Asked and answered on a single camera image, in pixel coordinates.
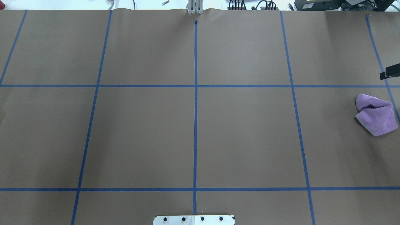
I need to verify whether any purple microfiber cloth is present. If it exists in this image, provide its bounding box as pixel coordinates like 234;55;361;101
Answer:
355;94;398;137

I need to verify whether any black laptop computer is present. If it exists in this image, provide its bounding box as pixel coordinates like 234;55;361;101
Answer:
294;0;346;11

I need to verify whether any aluminium frame post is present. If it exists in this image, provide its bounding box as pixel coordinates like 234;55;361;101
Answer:
186;0;204;14

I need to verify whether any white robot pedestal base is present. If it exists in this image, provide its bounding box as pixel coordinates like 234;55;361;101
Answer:
152;215;236;225

